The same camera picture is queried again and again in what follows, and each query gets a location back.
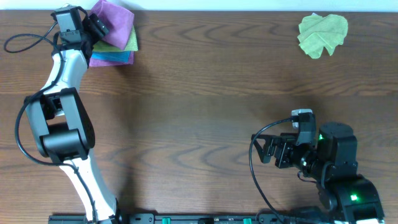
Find purple microfiber cloth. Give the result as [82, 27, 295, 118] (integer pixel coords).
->
[90, 0, 134, 50]

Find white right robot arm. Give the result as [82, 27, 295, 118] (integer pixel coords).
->
[249, 121, 384, 223]

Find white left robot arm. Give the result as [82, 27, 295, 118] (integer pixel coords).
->
[25, 6, 120, 223]

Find folded purple cloth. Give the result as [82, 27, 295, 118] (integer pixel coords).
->
[90, 52, 134, 67]

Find folded blue cloth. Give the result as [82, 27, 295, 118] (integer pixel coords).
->
[91, 51, 131, 62]

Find folded lime green cloth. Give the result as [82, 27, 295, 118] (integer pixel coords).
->
[94, 26, 138, 52]

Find crumpled lime green cloth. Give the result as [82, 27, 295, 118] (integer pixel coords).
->
[297, 13, 348, 59]

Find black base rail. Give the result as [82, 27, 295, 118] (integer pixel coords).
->
[48, 212, 299, 224]

